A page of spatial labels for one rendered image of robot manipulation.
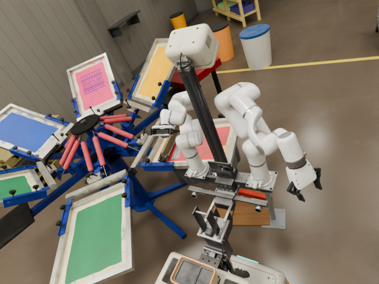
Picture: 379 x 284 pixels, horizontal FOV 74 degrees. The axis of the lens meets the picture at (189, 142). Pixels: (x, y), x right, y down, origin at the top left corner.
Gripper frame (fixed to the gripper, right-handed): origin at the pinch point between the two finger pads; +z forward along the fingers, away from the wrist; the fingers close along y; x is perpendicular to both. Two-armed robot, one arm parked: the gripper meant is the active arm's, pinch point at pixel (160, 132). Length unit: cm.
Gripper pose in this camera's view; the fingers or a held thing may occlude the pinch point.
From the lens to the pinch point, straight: 116.7
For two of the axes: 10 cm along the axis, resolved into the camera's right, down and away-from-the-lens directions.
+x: 0.2, 10.0, 0.7
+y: 10.0, -0.1, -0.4
